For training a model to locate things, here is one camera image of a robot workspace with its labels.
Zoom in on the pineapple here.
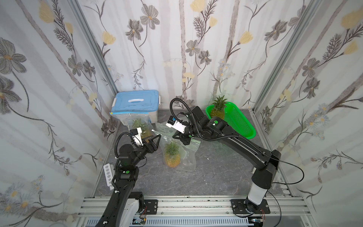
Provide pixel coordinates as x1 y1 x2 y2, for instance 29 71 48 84
132 118 153 139
164 141 181 168
210 96 227 120

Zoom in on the zip-top bag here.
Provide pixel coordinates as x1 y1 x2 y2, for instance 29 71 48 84
120 113 155 139
154 123 178 138
160 136 200 172

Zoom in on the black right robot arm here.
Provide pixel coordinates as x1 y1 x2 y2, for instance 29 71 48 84
167 97 281 213

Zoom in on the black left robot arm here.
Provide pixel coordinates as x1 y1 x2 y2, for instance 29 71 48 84
96 132 161 227

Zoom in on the zip-top bag by box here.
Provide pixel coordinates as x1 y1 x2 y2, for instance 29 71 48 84
120 113 155 139

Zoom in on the blue lid storage box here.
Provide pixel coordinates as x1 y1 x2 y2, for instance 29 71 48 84
110 90 161 124

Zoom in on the white power strip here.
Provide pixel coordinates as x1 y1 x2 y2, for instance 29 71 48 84
103 163 114 191

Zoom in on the green plastic perforated basket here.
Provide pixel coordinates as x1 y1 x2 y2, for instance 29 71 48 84
205 101 257 140

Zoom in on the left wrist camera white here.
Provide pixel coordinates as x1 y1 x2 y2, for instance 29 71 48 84
130 127 143 147

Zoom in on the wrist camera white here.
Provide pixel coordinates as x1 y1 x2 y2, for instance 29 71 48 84
166 116 186 133
130 127 143 147

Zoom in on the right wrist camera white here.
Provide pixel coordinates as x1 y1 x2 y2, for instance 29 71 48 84
166 116 186 133

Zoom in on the white perforated cable duct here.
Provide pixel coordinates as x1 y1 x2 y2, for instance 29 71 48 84
85 217 250 227

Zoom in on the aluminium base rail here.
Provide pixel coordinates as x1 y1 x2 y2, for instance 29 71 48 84
78 194 311 218

